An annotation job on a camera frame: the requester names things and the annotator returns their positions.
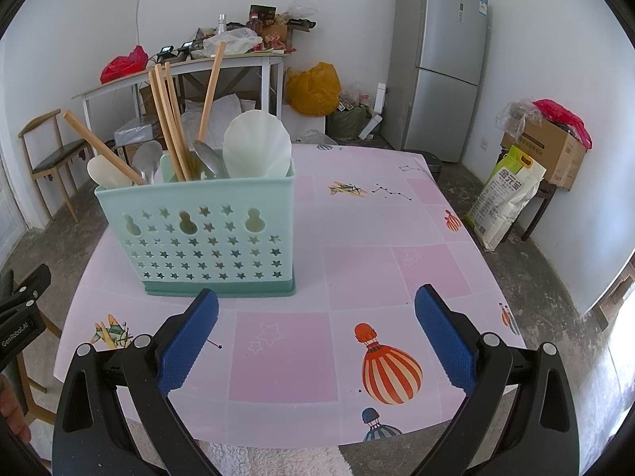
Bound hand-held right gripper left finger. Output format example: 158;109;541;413
51;288;220;476

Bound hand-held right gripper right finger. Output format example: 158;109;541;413
411;284;589;476

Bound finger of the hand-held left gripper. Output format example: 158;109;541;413
0;263;54;321

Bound green plastic utensil holder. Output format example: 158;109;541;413
94;161;297;299

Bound wooden chopstick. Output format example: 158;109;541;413
165;61;193;182
155;63;189;182
63;110;147;186
197;42;227;142

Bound metal spoon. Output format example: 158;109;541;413
131;140;164;184
192;140;231;180

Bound white scalloped rice paddle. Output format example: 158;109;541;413
222;110;293;179

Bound wooden chopsticks group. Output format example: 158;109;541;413
148;68;185;182

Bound person's left hand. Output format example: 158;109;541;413
0;373;33;443

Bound wooden chair dark seat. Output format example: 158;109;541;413
19;114;93;225

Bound white fleece garment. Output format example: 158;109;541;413
208;441;353;476

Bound white and yellow rice bag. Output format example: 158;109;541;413
466;145;546;251

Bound dark wooden stool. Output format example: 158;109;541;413
521;178;559;241

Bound brown cardboard box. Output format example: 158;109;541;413
501;116;586;192
139;84;165;125

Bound white pillow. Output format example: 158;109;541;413
181;94;259;140

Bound dark green bag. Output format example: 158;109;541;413
330;106;383;142

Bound red plastic bag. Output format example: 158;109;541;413
100;46;150;84
533;99;592;150

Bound clear plastic wrap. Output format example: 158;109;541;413
496;100;539;134

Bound white foam box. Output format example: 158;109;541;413
283;104;328;144

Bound white carton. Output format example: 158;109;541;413
360;83;388;140

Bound white side table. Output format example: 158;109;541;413
71;52;289;159

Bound yellow plastic bag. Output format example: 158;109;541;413
285;62;342;117

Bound grey refrigerator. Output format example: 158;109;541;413
382;0;489;163

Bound clear plastic bag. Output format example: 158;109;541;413
203;29;264;55

